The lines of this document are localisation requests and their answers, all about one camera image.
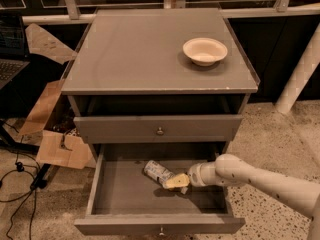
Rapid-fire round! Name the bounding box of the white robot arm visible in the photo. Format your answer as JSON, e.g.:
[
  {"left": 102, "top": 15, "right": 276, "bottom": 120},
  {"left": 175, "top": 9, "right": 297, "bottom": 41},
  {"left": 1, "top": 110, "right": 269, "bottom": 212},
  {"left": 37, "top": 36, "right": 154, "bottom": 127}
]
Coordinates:
[{"left": 163, "top": 154, "right": 320, "bottom": 240}]

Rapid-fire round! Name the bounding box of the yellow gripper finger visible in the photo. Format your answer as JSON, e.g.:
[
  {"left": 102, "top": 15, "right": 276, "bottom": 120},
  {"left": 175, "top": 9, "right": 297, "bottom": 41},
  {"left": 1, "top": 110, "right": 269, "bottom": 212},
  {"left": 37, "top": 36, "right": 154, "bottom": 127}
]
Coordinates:
[{"left": 163, "top": 173, "right": 190, "bottom": 189}]

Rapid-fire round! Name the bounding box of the clear plastic water bottle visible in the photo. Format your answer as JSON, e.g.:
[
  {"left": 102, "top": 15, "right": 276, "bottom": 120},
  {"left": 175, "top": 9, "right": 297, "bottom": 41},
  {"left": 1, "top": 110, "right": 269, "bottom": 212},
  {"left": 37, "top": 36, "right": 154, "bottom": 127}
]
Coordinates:
[{"left": 143, "top": 160, "right": 175, "bottom": 189}]

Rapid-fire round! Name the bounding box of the black laptop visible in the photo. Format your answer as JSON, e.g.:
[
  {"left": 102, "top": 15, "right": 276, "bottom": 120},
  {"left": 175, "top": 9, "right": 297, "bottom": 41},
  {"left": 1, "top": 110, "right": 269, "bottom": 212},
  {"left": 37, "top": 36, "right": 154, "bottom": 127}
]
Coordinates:
[{"left": 0, "top": 11, "right": 30, "bottom": 89}]

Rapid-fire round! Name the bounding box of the closed grey top drawer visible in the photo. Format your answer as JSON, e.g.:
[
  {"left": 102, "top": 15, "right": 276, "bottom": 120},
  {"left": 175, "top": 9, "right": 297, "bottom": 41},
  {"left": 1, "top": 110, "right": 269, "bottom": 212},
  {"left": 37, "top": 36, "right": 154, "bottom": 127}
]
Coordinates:
[{"left": 74, "top": 115, "right": 242, "bottom": 144}]

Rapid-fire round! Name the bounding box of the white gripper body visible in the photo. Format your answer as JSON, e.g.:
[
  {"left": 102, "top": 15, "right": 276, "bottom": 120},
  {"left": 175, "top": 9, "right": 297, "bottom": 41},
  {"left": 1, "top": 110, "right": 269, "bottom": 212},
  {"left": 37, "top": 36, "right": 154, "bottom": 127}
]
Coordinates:
[{"left": 187, "top": 162, "right": 220, "bottom": 187}]

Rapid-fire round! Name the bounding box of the black floor cable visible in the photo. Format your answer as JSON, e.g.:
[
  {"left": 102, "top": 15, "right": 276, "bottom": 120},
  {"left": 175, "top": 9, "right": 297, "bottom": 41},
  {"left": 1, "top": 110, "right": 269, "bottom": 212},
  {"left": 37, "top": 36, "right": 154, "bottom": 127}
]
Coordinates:
[{"left": 0, "top": 120, "right": 42, "bottom": 240}]

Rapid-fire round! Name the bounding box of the open grey middle drawer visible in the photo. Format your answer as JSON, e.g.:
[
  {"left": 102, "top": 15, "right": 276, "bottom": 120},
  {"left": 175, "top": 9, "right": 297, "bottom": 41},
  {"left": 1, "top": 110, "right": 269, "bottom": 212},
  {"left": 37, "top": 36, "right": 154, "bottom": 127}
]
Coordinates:
[{"left": 75, "top": 143, "right": 245, "bottom": 235}]

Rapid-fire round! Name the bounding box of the white paper bowl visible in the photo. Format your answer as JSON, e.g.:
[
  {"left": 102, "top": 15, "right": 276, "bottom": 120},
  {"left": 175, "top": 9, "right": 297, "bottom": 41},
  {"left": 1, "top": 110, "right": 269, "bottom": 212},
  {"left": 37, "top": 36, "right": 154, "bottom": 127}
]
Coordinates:
[{"left": 183, "top": 38, "right": 228, "bottom": 66}]

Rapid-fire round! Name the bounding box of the grey drawer cabinet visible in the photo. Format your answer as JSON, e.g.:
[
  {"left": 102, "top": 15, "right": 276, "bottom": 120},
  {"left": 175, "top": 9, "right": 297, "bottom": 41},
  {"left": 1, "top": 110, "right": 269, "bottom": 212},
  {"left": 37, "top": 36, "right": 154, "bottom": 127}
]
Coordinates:
[{"left": 62, "top": 8, "right": 259, "bottom": 156}]

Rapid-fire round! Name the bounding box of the white railing frame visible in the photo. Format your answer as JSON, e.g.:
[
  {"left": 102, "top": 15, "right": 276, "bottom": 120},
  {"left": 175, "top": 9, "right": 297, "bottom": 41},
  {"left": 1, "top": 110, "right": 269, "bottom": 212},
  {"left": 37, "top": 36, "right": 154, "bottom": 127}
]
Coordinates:
[{"left": 0, "top": 0, "right": 320, "bottom": 26}]

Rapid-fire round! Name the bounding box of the open cardboard box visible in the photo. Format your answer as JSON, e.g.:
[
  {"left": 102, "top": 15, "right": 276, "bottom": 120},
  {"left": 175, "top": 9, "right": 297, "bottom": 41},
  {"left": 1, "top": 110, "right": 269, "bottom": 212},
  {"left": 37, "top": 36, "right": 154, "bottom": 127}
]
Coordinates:
[{"left": 19, "top": 23, "right": 96, "bottom": 169}]

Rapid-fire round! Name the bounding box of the black stand base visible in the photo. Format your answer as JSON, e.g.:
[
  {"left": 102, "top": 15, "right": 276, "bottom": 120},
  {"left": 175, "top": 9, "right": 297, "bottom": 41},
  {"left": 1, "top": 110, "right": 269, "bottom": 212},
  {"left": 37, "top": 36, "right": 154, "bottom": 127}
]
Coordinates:
[{"left": 0, "top": 120, "right": 51, "bottom": 190}]

